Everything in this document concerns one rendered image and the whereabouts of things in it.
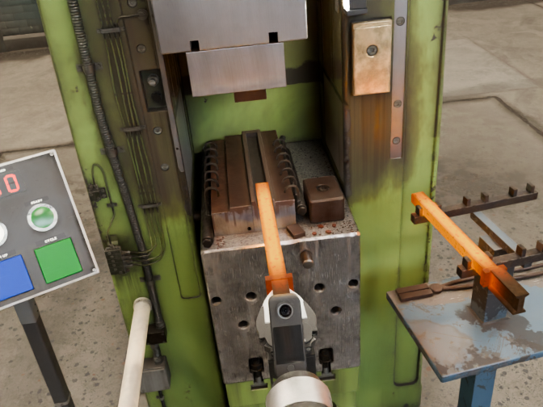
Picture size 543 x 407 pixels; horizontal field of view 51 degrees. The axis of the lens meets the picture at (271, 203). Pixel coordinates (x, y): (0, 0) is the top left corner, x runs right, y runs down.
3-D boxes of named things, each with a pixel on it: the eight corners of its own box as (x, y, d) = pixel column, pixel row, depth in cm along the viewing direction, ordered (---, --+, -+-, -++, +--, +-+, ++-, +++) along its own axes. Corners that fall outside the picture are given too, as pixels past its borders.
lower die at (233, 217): (296, 226, 139) (294, 196, 134) (214, 236, 138) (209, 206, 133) (277, 153, 175) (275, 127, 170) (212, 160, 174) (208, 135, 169)
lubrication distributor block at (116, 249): (135, 281, 155) (124, 240, 148) (112, 284, 155) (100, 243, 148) (136, 274, 158) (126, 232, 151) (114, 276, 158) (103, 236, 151)
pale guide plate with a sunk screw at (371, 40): (390, 92, 136) (392, 19, 127) (353, 96, 136) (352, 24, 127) (388, 89, 138) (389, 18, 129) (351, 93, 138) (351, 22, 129)
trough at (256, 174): (274, 203, 135) (273, 199, 134) (251, 207, 134) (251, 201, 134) (259, 133, 171) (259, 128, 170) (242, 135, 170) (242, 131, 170)
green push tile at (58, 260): (82, 270, 119) (70, 237, 119) (46, 284, 116) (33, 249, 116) (81, 270, 121) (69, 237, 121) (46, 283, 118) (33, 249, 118)
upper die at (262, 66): (286, 86, 120) (284, 42, 115) (192, 97, 119) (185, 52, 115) (267, 36, 156) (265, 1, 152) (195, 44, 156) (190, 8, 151)
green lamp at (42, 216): (55, 228, 117) (48, 211, 115) (32, 231, 117) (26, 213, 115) (58, 220, 120) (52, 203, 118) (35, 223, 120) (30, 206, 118)
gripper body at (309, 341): (265, 358, 91) (273, 422, 81) (261, 319, 87) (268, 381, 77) (312, 353, 92) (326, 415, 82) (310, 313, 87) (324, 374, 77)
